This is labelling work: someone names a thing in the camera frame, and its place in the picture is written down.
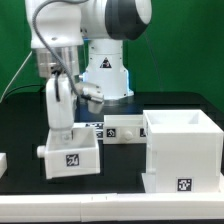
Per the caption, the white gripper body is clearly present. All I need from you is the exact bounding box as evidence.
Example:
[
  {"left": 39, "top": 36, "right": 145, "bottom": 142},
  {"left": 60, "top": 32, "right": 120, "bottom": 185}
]
[{"left": 46, "top": 75, "right": 76, "bottom": 131}]

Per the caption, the white front drawer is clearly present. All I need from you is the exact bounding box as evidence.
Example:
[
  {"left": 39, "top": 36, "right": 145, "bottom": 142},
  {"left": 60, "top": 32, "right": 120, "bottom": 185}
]
[{"left": 37, "top": 127, "right": 100, "bottom": 179}]

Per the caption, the white drawer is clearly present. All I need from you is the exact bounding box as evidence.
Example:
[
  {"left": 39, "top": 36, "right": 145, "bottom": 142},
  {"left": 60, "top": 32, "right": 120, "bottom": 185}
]
[
  {"left": 103, "top": 115, "right": 146, "bottom": 144},
  {"left": 37, "top": 127, "right": 100, "bottom": 179}
]

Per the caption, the white drawer cabinet box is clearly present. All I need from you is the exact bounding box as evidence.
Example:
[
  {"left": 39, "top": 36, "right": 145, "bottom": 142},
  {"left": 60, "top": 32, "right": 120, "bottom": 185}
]
[{"left": 142, "top": 110, "right": 224, "bottom": 193}]

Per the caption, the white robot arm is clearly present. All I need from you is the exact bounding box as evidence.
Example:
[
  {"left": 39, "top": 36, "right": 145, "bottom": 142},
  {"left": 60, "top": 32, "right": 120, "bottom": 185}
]
[{"left": 25, "top": 0, "right": 152, "bottom": 140}]

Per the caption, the white rear drawer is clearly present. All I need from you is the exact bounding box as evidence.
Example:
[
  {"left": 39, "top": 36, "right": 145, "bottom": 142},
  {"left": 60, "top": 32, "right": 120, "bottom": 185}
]
[{"left": 103, "top": 115, "right": 146, "bottom": 144}]

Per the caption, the white left fence block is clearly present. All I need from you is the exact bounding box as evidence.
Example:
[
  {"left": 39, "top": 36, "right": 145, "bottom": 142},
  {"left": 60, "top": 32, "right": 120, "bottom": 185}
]
[{"left": 0, "top": 153, "right": 7, "bottom": 178}]

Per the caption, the white marker base plate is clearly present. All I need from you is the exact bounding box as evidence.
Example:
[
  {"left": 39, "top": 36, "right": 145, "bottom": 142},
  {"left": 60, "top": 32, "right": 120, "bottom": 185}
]
[{"left": 73, "top": 121, "right": 105, "bottom": 141}]

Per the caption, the black cable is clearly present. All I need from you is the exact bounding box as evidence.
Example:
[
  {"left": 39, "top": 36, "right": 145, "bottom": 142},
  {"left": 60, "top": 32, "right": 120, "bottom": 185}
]
[{"left": 2, "top": 83, "right": 46, "bottom": 99}]

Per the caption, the white cable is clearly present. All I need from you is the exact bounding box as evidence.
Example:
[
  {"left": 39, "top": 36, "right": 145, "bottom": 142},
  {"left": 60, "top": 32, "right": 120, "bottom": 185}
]
[{"left": 0, "top": 51, "right": 34, "bottom": 103}]

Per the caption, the grey braided wrist cable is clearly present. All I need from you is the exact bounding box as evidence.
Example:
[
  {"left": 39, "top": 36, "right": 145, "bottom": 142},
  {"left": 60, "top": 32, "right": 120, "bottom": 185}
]
[{"left": 32, "top": 0, "right": 88, "bottom": 103}]

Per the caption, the white front fence rail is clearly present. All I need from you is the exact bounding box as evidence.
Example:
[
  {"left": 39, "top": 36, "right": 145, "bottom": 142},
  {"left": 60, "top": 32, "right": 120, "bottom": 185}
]
[{"left": 0, "top": 193, "right": 224, "bottom": 223}]

